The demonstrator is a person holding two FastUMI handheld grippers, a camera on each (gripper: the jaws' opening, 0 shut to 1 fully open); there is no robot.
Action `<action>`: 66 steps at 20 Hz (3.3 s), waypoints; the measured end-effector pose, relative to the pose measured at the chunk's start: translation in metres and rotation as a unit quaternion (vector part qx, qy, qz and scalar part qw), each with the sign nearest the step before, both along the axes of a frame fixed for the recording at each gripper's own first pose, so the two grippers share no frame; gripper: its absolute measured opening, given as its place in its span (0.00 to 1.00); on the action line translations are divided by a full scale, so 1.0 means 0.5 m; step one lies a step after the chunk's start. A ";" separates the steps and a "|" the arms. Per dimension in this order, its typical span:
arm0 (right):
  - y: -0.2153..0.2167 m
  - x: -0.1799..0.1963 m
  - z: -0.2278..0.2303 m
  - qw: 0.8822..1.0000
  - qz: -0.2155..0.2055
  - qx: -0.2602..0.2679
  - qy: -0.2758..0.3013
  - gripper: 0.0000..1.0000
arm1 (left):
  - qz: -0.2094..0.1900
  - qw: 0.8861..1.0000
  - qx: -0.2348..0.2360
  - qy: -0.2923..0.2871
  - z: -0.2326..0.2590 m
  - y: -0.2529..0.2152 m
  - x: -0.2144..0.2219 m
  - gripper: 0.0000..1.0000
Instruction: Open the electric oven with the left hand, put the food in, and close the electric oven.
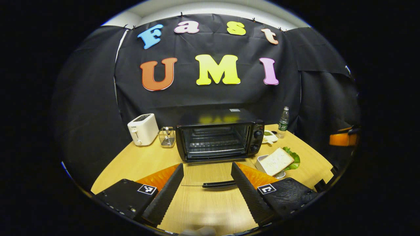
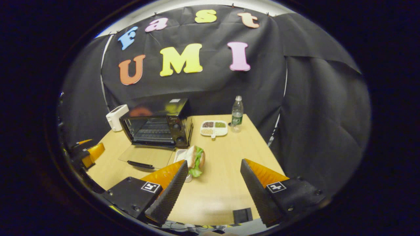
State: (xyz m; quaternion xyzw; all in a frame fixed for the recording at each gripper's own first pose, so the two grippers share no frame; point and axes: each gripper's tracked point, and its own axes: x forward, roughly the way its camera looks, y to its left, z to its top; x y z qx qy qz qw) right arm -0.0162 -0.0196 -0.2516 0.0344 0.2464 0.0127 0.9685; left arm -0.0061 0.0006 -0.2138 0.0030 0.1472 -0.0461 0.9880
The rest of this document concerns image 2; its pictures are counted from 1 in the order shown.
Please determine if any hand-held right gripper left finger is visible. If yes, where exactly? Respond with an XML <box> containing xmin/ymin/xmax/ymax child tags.
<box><xmin>102</xmin><ymin>160</ymin><xmax>189</xmax><ymax>226</ymax></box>

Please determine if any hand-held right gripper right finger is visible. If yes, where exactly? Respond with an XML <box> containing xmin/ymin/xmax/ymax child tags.
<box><xmin>240</xmin><ymin>159</ymin><xmax>327</xmax><ymax>227</ymax></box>

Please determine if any lettuce sandwich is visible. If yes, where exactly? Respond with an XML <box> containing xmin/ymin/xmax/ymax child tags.
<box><xmin>185</xmin><ymin>145</ymin><xmax>206</xmax><ymax>178</ymax></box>

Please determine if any black electric oven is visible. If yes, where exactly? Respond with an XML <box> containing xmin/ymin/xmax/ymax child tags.
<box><xmin>118</xmin><ymin>98</ymin><xmax>194</xmax><ymax>170</ymax></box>

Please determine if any small black block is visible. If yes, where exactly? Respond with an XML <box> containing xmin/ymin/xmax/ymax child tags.
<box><xmin>233</xmin><ymin>208</ymin><xmax>253</xmax><ymax>225</ymax></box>

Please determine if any white toaster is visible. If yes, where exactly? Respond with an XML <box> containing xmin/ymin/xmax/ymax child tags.
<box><xmin>106</xmin><ymin>104</ymin><xmax>130</xmax><ymax>132</ymax></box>

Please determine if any white rectangular tray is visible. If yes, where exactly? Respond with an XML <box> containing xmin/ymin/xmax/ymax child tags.
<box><xmin>173</xmin><ymin>149</ymin><xmax>193</xmax><ymax>183</ymax></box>

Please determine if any white divided dish with beans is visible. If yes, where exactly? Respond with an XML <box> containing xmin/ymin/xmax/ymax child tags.
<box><xmin>200</xmin><ymin>120</ymin><xmax>228</xmax><ymax>139</ymax></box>

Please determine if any clear plastic water bottle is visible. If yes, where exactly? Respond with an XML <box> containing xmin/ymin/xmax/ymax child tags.
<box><xmin>231</xmin><ymin>95</ymin><xmax>244</xmax><ymax>133</ymax></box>

